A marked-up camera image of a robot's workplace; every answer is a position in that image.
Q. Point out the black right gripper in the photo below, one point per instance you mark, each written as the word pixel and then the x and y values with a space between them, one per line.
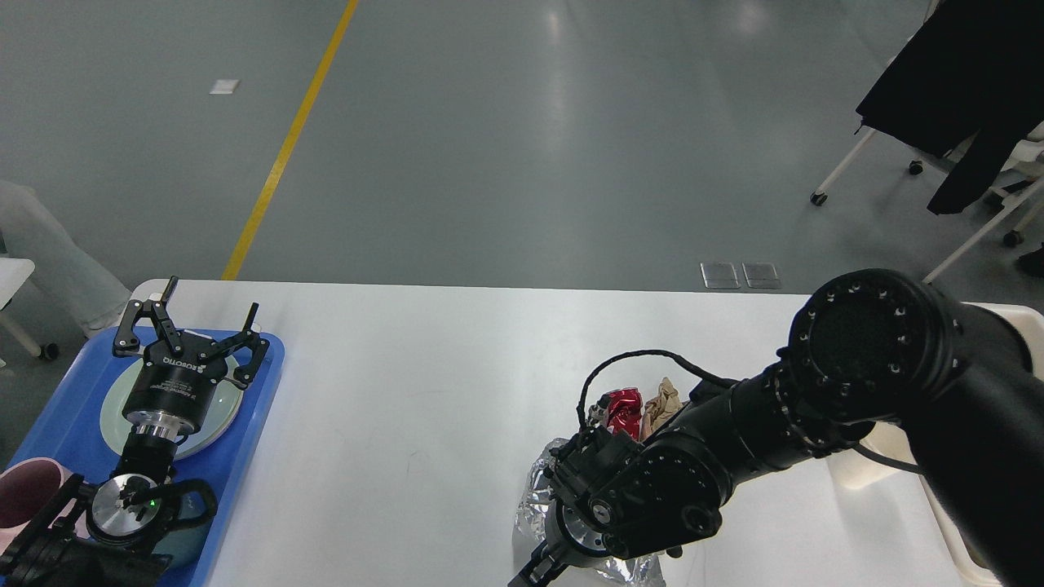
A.
pixel 569 541

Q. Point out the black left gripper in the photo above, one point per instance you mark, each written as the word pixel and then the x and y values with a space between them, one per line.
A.
pixel 180 372

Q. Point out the mint green plate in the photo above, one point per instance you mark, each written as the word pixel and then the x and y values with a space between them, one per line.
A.
pixel 114 428

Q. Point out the foil sheet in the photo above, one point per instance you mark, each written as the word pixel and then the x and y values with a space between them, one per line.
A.
pixel 529 531

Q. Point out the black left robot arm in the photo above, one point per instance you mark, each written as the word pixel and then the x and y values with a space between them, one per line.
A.
pixel 152 430

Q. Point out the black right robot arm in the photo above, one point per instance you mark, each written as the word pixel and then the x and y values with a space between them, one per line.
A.
pixel 869 346

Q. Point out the blue plastic tray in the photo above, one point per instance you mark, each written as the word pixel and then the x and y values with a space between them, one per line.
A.
pixel 68 432

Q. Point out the crushed red can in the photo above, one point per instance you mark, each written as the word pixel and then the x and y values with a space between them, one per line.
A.
pixel 622 411

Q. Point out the white table at left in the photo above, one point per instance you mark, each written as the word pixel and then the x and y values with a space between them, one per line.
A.
pixel 15 274

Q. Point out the person in grey trousers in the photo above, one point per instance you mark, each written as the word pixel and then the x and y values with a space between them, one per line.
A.
pixel 90 293

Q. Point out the crumpled brown paper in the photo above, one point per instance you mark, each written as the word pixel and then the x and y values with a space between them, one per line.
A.
pixel 659 409

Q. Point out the pink mug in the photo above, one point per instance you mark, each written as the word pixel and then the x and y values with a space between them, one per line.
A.
pixel 26 488

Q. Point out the white paper cup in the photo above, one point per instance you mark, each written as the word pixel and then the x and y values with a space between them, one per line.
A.
pixel 853 470

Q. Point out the left floor socket plate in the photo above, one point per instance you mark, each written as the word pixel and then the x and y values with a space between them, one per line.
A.
pixel 720 276

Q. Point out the floor socket plate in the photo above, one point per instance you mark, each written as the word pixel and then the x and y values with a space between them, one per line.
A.
pixel 720 276
pixel 761 276

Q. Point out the right floor socket plate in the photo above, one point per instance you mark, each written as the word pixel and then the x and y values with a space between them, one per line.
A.
pixel 761 276

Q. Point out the beige plastic bin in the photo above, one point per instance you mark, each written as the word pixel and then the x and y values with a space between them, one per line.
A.
pixel 969 564

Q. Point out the white rolling chair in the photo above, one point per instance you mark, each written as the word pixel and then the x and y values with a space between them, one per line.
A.
pixel 1019 183

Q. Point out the black jacket on chair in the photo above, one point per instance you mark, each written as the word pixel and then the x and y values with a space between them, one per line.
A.
pixel 972 72

